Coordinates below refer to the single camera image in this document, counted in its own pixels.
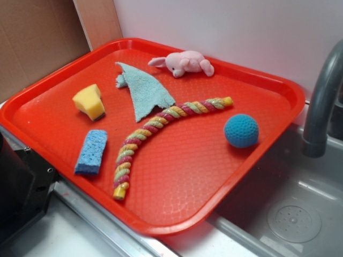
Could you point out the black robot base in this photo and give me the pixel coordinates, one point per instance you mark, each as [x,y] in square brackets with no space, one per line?
[26,185]

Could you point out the blue dimpled ball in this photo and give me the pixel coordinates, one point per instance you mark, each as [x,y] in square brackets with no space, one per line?
[241,131]

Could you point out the red plastic tray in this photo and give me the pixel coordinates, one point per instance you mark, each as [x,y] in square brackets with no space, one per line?
[180,174]

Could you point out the light blue cloth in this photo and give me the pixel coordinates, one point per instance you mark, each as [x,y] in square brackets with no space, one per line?
[145,90]

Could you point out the pink plush bunny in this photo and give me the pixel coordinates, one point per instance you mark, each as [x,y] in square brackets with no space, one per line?
[179,63]

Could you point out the blue sponge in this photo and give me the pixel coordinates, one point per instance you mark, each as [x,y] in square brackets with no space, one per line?
[90,157]

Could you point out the yellow sponge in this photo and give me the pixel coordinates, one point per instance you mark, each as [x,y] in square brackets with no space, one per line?
[88,101]

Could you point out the grey faucet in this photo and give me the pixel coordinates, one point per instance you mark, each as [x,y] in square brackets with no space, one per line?
[324,116]

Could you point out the grey plastic sink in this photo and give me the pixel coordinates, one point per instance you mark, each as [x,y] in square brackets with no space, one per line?
[286,205]

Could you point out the brown cardboard panel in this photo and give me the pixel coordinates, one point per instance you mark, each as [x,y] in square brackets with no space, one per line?
[37,38]

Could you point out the multicolour twisted rope toy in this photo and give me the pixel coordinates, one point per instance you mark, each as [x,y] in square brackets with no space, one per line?
[153,126]

